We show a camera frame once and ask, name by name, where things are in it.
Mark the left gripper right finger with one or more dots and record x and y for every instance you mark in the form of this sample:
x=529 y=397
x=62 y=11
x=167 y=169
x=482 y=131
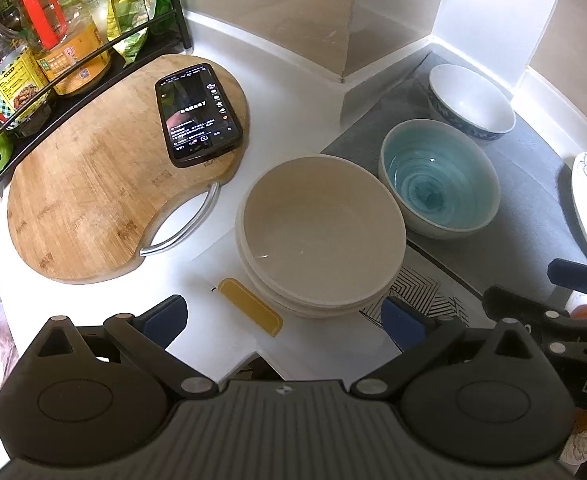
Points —
x=409 y=329

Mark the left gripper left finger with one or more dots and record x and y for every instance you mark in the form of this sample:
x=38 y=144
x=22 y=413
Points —
x=155 y=328

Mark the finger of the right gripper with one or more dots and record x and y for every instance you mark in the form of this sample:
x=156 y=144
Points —
x=499 y=303
x=568 y=274

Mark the teal swirl ceramic bowl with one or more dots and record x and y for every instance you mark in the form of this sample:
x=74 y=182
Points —
x=444 y=183

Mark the white bowl blue pattern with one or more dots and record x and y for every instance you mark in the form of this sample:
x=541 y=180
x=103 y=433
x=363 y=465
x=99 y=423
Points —
x=470 y=103

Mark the black white patterned cloth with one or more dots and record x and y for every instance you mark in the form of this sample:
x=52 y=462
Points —
x=423 y=294

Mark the grey drying mat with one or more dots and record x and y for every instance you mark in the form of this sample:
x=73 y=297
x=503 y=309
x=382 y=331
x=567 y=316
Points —
x=511 y=217

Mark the yellow plastic scraper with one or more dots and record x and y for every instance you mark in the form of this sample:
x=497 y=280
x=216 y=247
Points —
x=250 y=305

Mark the wooden cutting board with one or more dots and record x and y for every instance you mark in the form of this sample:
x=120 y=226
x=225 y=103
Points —
x=85 y=203

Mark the black smartphone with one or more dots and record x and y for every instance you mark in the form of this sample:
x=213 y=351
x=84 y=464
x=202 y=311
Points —
x=197 y=119

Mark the sauce bottle red cap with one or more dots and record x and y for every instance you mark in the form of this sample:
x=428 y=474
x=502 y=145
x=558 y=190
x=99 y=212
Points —
x=22 y=108

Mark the cooking oil bottle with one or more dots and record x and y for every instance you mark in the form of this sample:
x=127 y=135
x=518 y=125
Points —
x=62 y=33

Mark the black wire rack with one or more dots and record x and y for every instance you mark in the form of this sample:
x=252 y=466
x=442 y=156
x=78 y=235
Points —
x=128 y=52

